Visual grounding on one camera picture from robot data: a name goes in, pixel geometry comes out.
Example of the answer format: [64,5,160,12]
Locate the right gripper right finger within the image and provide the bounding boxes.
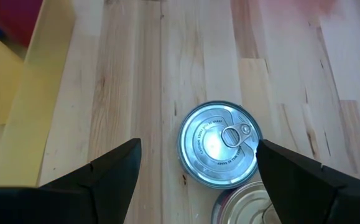
[256,139,360,224]

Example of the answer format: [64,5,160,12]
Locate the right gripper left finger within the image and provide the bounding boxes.
[39,138,142,224]

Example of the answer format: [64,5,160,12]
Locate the blue-labelled tin can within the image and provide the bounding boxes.
[176,100,264,190]

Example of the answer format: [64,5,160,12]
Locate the red-labelled tin can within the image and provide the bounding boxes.
[211,180,282,224]

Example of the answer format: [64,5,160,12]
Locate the yellow translucent plastic tray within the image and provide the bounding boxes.
[0,0,76,187]

